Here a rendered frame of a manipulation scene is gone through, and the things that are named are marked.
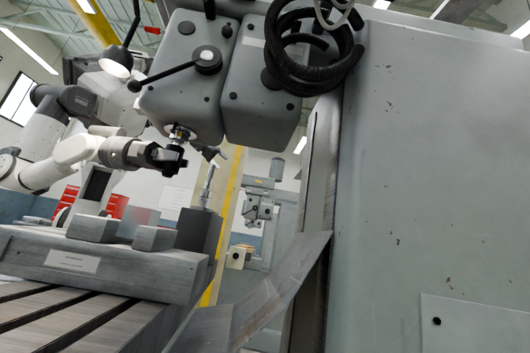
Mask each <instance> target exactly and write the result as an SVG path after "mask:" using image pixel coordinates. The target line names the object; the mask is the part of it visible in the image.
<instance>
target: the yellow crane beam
mask: <svg viewBox="0 0 530 353"><path fill-rule="evenodd" d="M66 1H67V2H68V3H69V4H70V6H71V7H72V8H73V10H74V11H75V13H76V14H77V16H78V17H79V18H80V19H81V20H82V22H83V23H84V25H85V26H86V27H87V29H88V30H89V31H90V33H91V34H92V35H93V36H94V38H95V39H96V41H97V42H98V43H99V45H100V46H101V47H102V49H103V50H105V49H106V48H107V47H108V46H110V45H112V44H115V45H119V46H122V43H121V41H120V40H119V38H118V37H117V35H116V34H115V32H114V30H113V29H112V27H111V26H110V24H109V22H108V21H107V19H106V18H105V16H104V15H103V13H102V11H101V9H100V8H99V7H98V5H97V3H96V2H95V0H90V2H91V3H92V5H93V6H94V7H95V9H96V11H97V13H96V14H94V13H86V12H84V11H83V9H82V8H81V6H80V4H79V3H78V2H77V0H66Z"/></svg>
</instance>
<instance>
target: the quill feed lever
mask: <svg viewBox="0 0 530 353"><path fill-rule="evenodd" d="M192 66H194V68H195V70H196V71H197V72H198V73H200V74H202V75H205V76H212V75H214V74H216V73H218V72H219V71H220V70H221V69H222V66H223V61H222V53H221V51H220V50H219V49H218V48H217V47H215V46H211V45H203V46H199V47H197V48H196V49H195V50H194V51H193V53H192V60H191V61H188V62H186V63H184V64H182V65H178V66H176V67H173V68H172V69H168V70H166V71H164V72H161V73H158V74H155V75H154V76H150V77H148V78H146V79H143V80H140V81H139V80H136V79H131V80H129V81H128V82H127V84H126V86H127V88H128V90H129V91H131V92H132V93H139V92H140V91H141V90H142V86H144V85H146V84H149V83H152V82H154V81H156V80H160V79H162V78H164V77H166V76H169V75H172V74H174V73H176V72H180V71H181V70H184V69H187V68H189V67H192Z"/></svg>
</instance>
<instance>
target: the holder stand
mask: <svg viewBox="0 0 530 353"><path fill-rule="evenodd" d="M223 219H224V218H223V217H221V216H219V215H218V212H214V211H213V210H212V209H208V208H205V207H201V206H190V208H187V207H182V208H181V212H180V215H179V218H178V221H177V226H176V228H175V230H177V231H178V232H177V237H176V240H175V244H174V247H173V249H178V250H183V251H191V252H196V253H201V254H205V255H209V260H208V263H211V262H213V261H214V260H215V255H216V251H217V247H218V241H219V237H220V233H221V229H222V223H223Z"/></svg>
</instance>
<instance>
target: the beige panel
mask: <svg viewBox="0 0 530 353"><path fill-rule="evenodd" d="M217 147H219V148H220V149H221V150H222V151H223V152H224V153H225V154H226V155H227V157H228V160H225V159H224V158H222V157H221V156H220V155H219V154H216V155H215V157H214V158H213V160H214V161H215V162H216V163H217V164H218V165H219V166H220V167H219V168H218V169H216V168H215V173H214V176H213V180H212V183H211V189H210V191H212V195H211V201H210V204H209V207H208V209H212V210H213V211H214V212H218V215H219V216H221V217H223V218H224V219H223V223H222V229H221V233H220V237H219V241H218V247H217V251H216V255H215V259H218V264H217V268H216V272H215V278H214V279H213V281H212V282H211V283H210V284H209V286H208V287H207V289H206V291H205V292H204V293H203V294H202V296H201V297H200V299H199V300H198V302H197V303H196V305H195V306H194V307H193V310H196V309H197V307H209V306H215V305H216V301H217V297H218V290H219V286H220V282H221V278H222V271H223V267H224V263H225V259H226V252H227V248H228V244H229V240H230V233H231V229H232V225H233V219H234V214H235V210H236V206H237V200H238V196H239V191H240V188H241V181H242V177H243V172H244V166H245V162H246V158H247V154H248V147H245V146H240V145H236V144H232V143H228V142H227V140H226V136H224V139H223V141H222V143H221V144H220V145H219V146H217ZM209 168H210V163H208V162H207V161H206V158H205V157H204V156H203V159H202V162H201V165H200V171H199V173H198V177H197V180H196V185H195V188H194V191H193V194H192V199H191V202H190V206H196V205H197V202H198V198H199V197H200V190H202V189H203V190H204V188H203V186H204V185H205V183H206V180H207V175H208V171H209ZM190 206H189V208H190Z"/></svg>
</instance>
